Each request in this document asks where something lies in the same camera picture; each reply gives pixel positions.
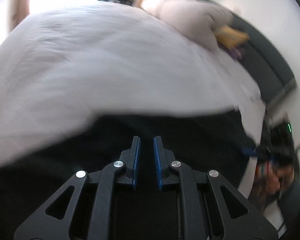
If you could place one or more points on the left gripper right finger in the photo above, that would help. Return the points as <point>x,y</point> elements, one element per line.
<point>209,206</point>

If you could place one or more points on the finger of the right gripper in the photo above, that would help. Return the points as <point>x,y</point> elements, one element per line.
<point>248,151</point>

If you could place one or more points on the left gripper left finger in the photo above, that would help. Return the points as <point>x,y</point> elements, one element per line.
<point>85,197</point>

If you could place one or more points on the black pants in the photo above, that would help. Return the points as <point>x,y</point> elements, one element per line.
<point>202,142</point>

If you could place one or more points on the right forearm grey sleeve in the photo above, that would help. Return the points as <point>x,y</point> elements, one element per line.
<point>289,203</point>

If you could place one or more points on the person right hand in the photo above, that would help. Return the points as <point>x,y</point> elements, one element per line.
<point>271,180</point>

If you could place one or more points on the dark green headboard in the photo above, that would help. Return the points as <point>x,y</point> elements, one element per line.
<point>265,64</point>

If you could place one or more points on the purple pillow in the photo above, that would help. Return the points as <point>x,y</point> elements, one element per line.
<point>236,53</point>

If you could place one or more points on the yellow pillow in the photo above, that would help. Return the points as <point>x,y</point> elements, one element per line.
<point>230,38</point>

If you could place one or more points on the rolled white duvet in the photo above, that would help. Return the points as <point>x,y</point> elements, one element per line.
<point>196,20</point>

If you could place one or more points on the beige left curtain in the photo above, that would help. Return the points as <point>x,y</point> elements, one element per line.
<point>17,11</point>

